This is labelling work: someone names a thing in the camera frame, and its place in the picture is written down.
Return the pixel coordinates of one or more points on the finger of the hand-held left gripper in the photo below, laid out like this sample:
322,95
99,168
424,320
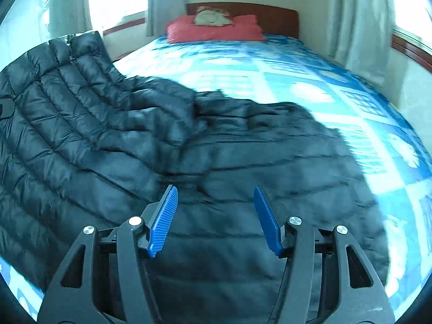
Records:
7,108

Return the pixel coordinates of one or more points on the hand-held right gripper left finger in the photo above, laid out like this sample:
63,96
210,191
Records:
163,224

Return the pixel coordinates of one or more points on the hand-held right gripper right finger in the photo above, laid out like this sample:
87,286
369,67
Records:
268,222

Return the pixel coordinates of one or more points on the black quilted down jacket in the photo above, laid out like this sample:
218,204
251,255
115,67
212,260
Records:
101,125

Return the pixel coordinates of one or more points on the white glossy sliding-door wardrobe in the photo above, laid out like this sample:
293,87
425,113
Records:
30,10

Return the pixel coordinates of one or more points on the pale grey curtain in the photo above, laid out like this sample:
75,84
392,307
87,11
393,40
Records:
361,23
71,3
165,3

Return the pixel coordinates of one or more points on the blue patterned bed sheet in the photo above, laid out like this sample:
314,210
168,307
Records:
270,74

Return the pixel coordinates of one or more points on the red pillow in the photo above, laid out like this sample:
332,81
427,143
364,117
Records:
182,30

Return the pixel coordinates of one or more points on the brown wooden headboard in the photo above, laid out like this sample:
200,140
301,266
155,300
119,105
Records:
276,18

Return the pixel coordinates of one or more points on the white printed pillow towel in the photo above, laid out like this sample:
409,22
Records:
212,18

